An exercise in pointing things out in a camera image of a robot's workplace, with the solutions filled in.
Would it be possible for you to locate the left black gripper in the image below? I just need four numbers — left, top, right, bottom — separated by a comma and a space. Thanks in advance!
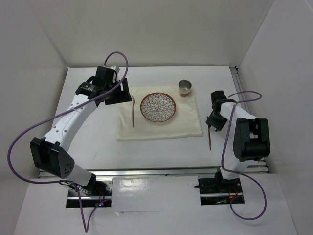
104, 78, 132, 105

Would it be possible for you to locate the copper knife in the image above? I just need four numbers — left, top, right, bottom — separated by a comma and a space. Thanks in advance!
208, 129, 212, 151

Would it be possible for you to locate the cream cloth placemat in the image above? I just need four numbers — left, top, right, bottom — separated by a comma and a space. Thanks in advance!
116, 85, 203, 141

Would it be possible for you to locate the floral patterned ceramic plate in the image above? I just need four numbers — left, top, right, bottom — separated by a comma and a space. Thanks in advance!
140, 92, 177, 123

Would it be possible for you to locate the silver metal cup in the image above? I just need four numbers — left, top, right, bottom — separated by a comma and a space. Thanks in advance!
178, 80, 192, 97

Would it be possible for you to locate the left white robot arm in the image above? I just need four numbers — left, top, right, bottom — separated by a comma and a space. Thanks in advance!
30, 66, 132, 196

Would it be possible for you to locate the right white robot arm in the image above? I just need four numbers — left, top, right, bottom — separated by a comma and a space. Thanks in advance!
206, 91, 270, 193

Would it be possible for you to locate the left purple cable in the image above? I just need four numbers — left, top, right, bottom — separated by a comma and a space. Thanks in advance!
7, 51, 129, 233

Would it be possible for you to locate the aluminium front rail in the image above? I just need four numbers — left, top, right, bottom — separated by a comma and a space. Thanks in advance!
39, 164, 269, 178

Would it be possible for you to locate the aluminium rail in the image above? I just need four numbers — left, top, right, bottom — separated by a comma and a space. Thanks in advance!
39, 164, 269, 178
226, 66, 265, 162

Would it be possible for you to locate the aluminium right side rail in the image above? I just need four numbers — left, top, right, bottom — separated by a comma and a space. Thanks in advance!
226, 66, 265, 162

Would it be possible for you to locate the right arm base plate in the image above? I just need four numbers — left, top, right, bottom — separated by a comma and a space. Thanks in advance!
194, 178, 245, 206

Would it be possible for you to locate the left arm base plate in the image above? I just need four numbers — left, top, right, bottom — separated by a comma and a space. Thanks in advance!
58, 178, 114, 209

